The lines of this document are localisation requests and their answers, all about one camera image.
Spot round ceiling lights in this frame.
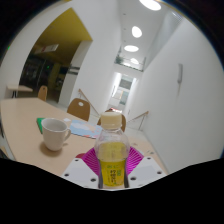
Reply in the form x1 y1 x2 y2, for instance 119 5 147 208
123 0 163 66

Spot grey wall-mounted fixture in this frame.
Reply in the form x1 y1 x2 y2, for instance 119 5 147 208
176 63 184 85

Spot wooden stair handrail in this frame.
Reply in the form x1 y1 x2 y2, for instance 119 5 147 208
77 88 101 116
126 110 150 131

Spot green book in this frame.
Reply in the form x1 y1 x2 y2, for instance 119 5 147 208
36 117 46 135

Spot pastel colourful game board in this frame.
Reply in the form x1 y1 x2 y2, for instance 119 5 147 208
63 118 103 139

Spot small wooden chair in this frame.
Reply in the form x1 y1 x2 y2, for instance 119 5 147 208
37 85 49 102

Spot white ceramic mug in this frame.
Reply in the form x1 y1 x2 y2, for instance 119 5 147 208
40 117 72 152

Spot yellow drink bottle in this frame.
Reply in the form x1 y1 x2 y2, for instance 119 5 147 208
94 111 131 190

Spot small light wooden side table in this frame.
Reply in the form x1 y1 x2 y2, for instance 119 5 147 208
6 84 34 99

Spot white hanging sign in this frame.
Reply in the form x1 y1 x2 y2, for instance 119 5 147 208
33 43 60 55

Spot green potted plant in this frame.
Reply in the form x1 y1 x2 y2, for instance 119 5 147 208
114 53 125 66

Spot wooden chair with oval cutout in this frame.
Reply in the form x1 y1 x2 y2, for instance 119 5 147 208
97 109 127 133
66 97 91 122

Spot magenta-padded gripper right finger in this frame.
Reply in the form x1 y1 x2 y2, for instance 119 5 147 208
124 146 167 190

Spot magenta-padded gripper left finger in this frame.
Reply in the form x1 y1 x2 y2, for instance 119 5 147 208
61 146 103 190

